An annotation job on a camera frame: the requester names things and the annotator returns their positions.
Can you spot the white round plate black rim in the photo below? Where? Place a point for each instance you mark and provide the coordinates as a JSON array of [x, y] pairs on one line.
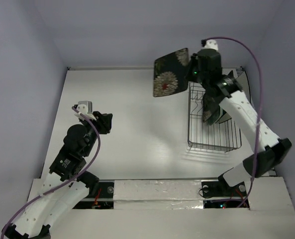
[[243, 81]]

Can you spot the black floral square plate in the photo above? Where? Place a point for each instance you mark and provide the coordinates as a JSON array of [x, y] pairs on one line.
[[170, 73]]

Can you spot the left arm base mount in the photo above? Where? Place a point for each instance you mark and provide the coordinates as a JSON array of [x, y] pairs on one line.
[[101, 199]]

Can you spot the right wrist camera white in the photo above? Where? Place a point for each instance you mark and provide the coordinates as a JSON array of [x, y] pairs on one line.
[[210, 44]]

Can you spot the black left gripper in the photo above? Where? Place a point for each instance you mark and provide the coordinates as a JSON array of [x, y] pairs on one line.
[[104, 120]]

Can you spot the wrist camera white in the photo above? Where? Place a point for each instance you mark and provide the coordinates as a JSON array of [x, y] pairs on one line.
[[210, 44], [85, 108]]

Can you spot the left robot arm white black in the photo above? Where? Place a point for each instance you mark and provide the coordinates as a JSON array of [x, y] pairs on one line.
[[67, 181]]

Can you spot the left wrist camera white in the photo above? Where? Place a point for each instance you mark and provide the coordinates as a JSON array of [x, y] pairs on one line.
[[85, 108]]

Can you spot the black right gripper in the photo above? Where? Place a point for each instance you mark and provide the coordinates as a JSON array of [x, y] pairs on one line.
[[193, 65]]

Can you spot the teal green square plate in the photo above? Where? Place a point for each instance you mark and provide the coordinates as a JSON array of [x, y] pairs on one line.
[[218, 115]]

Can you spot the grey wire dish rack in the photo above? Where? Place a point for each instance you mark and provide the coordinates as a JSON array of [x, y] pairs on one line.
[[224, 136]]

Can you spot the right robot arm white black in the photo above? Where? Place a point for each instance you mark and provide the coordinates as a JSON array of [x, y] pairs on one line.
[[223, 93]]

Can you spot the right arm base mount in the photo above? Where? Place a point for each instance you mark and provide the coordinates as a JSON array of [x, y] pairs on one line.
[[216, 197]]

